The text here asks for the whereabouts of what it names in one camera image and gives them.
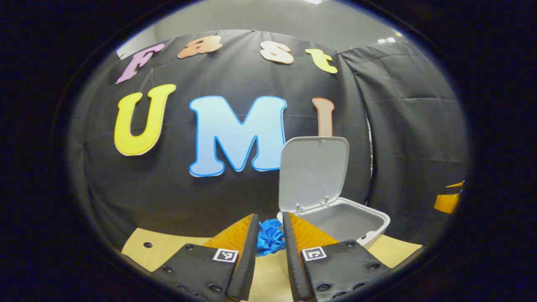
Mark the white desktop garbage bin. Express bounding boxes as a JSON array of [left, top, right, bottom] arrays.
[[277, 135, 391, 250]]

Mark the blue paper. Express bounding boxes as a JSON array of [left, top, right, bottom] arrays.
[[257, 218, 287, 257]]

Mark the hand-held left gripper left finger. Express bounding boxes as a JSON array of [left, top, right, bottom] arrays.
[[151, 213, 261, 302]]

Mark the black backdrop cloth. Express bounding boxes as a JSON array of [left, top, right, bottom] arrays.
[[67, 29, 469, 252]]

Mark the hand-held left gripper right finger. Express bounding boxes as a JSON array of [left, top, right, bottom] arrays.
[[282, 211, 394, 302]]

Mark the wooden desktop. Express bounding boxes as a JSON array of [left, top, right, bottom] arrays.
[[122, 226, 423, 302]]

